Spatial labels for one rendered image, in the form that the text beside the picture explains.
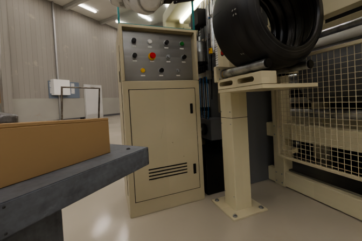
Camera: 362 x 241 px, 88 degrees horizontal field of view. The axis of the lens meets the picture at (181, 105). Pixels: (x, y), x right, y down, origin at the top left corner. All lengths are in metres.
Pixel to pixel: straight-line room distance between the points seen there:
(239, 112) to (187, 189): 0.67
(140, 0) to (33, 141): 0.46
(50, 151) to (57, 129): 0.03
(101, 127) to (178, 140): 1.00
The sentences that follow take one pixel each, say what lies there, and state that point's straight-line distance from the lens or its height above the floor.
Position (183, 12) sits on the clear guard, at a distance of 1.55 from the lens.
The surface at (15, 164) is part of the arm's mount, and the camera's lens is 0.34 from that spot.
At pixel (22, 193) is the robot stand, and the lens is 0.31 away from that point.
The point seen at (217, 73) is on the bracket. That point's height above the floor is 0.91.
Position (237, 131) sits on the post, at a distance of 1.30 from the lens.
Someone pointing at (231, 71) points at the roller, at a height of 0.90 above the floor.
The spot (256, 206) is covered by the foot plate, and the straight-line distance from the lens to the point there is 1.53.
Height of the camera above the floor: 0.75
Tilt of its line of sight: 1 degrees down
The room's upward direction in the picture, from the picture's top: 3 degrees counter-clockwise
